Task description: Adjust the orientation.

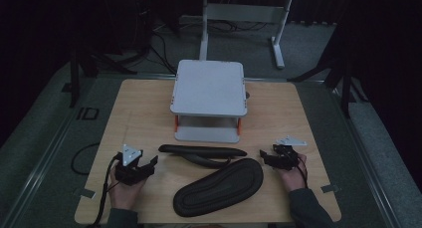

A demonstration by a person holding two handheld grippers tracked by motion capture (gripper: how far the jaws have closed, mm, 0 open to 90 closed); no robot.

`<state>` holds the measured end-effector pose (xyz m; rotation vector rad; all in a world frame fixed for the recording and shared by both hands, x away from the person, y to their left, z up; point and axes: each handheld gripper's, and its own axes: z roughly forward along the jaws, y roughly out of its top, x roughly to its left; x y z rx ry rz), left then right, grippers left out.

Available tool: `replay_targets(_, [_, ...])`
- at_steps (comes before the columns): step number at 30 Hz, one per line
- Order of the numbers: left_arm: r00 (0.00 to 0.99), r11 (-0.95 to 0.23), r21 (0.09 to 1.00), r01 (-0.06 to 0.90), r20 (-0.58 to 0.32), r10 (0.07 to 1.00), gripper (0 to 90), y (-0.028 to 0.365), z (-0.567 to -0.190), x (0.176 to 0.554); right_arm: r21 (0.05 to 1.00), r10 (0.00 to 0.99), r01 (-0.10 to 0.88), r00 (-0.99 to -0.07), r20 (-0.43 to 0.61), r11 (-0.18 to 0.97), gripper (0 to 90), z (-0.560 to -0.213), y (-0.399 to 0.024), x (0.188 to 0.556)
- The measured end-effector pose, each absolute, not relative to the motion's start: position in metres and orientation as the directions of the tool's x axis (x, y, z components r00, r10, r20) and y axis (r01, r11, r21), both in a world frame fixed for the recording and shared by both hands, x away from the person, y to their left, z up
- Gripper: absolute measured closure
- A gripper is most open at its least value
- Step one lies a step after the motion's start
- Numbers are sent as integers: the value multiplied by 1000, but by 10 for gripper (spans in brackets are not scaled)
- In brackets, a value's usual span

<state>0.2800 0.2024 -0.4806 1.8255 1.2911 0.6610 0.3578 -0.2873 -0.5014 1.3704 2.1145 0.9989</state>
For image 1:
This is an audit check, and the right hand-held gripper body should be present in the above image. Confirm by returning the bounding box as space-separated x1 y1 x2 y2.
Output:
268 134 309 171

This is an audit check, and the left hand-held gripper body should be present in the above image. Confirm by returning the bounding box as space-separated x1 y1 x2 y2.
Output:
114 143 156 186

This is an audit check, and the white two-tier shoe rack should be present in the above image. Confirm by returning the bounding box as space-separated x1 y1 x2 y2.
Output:
169 59 249 144

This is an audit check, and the person's right hand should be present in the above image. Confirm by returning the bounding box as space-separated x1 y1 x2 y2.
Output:
276 153 309 193

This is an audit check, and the person's left hand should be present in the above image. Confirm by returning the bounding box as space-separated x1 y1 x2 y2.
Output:
107 163 147 212

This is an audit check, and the grey tape strip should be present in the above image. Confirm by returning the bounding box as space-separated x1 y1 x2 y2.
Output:
77 187 98 200
319 183 341 194

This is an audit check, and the black metal stand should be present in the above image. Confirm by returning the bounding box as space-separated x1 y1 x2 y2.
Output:
67 48 137 109
288 22 370 120

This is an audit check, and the white metal stand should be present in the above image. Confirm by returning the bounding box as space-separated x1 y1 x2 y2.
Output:
198 0 296 71

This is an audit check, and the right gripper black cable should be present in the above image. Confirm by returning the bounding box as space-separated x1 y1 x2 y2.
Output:
296 155 310 189

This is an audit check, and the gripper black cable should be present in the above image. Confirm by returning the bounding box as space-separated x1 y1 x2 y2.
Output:
296 155 310 189
87 153 121 228

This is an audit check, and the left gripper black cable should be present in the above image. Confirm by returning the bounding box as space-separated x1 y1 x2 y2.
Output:
87 153 121 228

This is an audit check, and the black cable loop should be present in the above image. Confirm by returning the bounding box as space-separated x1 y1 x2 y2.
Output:
70 141 102 176

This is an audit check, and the black cable bundle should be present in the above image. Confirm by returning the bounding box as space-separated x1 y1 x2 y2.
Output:
144 18 181 76

